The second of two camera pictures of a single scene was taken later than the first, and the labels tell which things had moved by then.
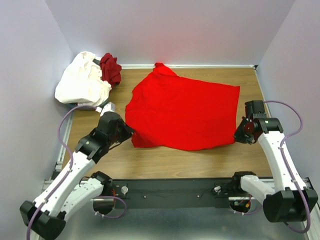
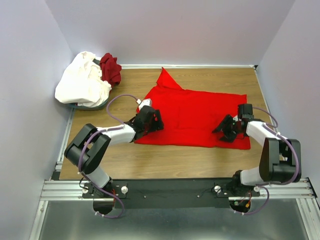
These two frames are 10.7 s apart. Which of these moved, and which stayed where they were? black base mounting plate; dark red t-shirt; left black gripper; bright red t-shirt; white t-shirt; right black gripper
Moved: bright red t-shirt; left black gripper; right black gripper
Stayed: white t-shirt; dark red t-shirt; black base mounting plate
